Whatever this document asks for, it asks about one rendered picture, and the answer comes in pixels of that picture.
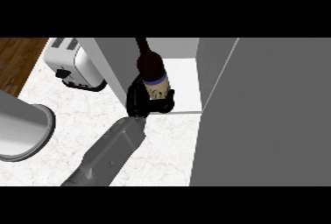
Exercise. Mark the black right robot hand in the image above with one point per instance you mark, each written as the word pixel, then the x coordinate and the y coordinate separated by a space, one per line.
pixel 140 102

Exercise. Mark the dark wine bottle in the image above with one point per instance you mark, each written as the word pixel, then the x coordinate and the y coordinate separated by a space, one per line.
pixel 152 65

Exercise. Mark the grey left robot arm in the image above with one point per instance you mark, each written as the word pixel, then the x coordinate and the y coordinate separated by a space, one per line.
pixel 22 128

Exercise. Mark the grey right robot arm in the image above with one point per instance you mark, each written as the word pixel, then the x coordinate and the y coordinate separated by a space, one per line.
pixel 113 145

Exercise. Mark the grey cabinet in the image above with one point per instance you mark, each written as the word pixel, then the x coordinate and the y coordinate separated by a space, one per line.
pixel 115 67

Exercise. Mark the dark grey cabinet door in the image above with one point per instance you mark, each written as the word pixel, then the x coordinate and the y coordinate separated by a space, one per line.
pixel 267 116

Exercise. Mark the white toaster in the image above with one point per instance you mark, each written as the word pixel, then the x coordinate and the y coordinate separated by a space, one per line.
pixel 72 62

